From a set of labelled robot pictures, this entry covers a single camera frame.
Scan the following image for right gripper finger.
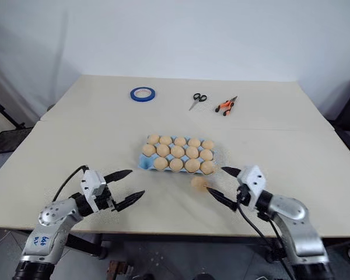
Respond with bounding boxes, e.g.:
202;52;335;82
206;187;239;212
220;166;243;179

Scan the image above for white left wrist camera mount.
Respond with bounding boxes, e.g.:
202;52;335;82
79;169;107;212

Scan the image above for orange black cutting pliers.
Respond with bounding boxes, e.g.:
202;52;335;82
215;95;239;118

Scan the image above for black handled scissors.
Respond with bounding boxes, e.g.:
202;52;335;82
188;93;208;111

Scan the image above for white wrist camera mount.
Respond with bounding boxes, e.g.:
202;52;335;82
237;165;268;211
79;169;107;212

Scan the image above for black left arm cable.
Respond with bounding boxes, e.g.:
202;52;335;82
51;165;90;202

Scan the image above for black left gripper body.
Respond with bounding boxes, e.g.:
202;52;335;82
92;182;118;213

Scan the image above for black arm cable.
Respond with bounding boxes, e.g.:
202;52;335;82
236;201;295;280
51;165;90;202

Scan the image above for black mesh tray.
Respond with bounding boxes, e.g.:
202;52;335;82
0;127;33;156

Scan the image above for blue egg carton tray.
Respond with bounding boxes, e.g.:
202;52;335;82
137;134;219;176

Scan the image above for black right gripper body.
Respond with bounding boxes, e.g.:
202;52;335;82
235;184;252;212

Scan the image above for blue tape roll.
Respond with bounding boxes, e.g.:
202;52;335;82
129;86;158;103

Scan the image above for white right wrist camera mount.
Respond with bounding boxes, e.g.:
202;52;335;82
237;165;268;211

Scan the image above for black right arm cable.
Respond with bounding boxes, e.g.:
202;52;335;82
236;201;295;280

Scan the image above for black metal stand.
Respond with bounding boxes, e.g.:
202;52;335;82
0;95;26;130

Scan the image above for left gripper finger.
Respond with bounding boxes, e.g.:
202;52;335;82
104;169;134;185
115;190;146;212

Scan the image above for brown rusty object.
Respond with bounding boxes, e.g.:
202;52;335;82
108;260;132;275

